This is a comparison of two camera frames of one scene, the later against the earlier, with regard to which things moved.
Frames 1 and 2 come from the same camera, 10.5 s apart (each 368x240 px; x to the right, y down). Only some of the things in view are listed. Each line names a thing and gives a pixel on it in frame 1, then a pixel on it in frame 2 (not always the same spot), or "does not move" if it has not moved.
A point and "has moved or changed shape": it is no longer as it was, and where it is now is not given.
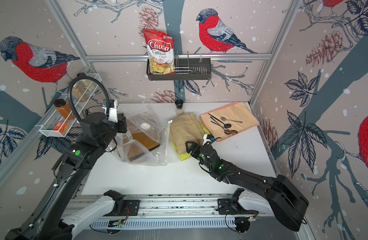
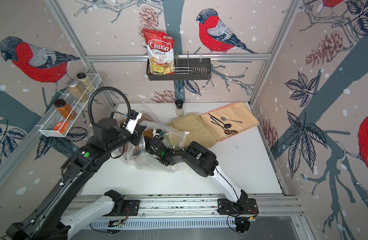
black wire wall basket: [185, 69] does not move
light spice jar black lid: [87, 83] does not move
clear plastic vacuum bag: [146, 142] has moved or changed shape
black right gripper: [194, 148] to [147, 142]
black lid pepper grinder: [179, 104] does not move
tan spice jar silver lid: [79, 94] does not move
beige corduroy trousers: [184, 128] has moved or changed shape
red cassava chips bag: [160, 47] does not move
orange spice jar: [64, 108] does not move
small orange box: [61, 127] does not move
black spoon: [226, 125] does not move
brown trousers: [137, 144] has moved or changed shape
